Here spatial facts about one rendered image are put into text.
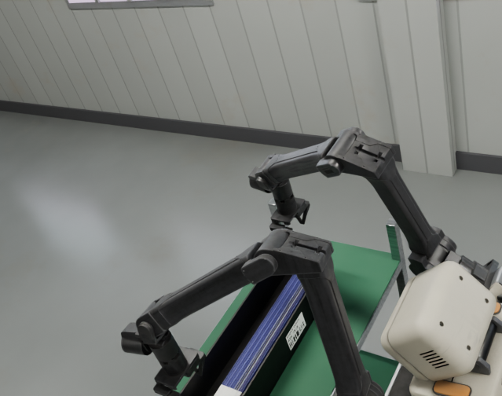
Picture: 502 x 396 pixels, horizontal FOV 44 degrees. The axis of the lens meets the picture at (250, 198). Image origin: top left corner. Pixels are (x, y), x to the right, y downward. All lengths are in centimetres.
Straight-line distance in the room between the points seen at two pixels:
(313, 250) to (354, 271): 86
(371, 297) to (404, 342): 62
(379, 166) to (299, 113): 282
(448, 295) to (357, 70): 252
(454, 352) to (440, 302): 10
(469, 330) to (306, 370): 60
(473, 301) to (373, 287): 62
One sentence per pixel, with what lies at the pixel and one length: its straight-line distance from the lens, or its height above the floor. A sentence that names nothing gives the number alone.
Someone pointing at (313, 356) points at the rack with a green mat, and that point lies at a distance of 180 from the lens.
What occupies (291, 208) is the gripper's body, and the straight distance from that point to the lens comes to 176.
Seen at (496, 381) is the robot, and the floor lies 123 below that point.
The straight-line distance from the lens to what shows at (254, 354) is 179.
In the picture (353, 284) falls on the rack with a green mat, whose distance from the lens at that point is 194.
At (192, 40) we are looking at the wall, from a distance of 427.
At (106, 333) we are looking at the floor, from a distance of 355.
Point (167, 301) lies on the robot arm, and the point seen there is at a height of 147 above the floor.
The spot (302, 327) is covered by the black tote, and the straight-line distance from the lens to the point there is 182.
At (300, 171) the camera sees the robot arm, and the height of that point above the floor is 148.
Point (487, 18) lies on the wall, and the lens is 329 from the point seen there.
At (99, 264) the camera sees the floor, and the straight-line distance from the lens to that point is 400.
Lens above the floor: 237
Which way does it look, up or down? 37 degrees down
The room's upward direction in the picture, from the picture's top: 20 degrees counter-clockwise
